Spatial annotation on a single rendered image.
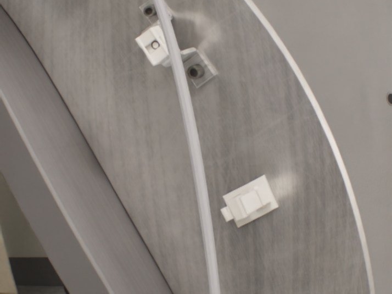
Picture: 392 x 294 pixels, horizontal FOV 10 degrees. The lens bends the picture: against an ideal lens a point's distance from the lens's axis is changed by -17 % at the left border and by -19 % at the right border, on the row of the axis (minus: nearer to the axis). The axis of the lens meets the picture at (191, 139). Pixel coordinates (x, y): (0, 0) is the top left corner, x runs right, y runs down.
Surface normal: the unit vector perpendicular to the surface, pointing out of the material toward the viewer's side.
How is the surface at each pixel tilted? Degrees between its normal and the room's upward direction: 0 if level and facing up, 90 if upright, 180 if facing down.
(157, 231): 90
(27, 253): 90
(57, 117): 57
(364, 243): 77
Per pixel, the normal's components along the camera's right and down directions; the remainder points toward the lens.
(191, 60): -0.47, 0.20
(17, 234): 0.20, 0.15
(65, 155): 0.70, -0.51
